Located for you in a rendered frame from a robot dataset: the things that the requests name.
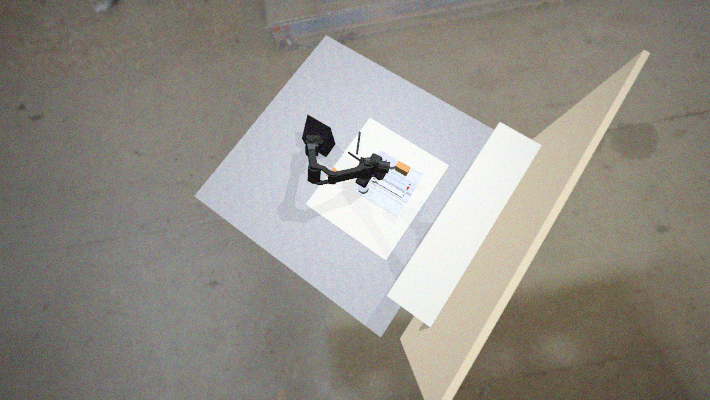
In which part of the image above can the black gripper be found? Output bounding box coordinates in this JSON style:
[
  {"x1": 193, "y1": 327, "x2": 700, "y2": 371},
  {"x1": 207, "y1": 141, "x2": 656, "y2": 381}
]
[{"x1": 355, "y1": 153, "x2": 383, "y2": 188}]

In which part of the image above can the brown rectangular block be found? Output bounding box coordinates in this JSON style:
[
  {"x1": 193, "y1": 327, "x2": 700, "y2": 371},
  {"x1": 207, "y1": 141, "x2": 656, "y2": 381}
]
[{"x1": 395, "y1": 161, "x2": 411, "y2": 176}]

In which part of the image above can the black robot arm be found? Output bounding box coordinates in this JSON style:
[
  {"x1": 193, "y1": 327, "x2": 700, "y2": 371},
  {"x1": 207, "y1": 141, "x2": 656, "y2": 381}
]
[{"x1": 305, "y1": 132, "x2": 391, "y2": 185}]

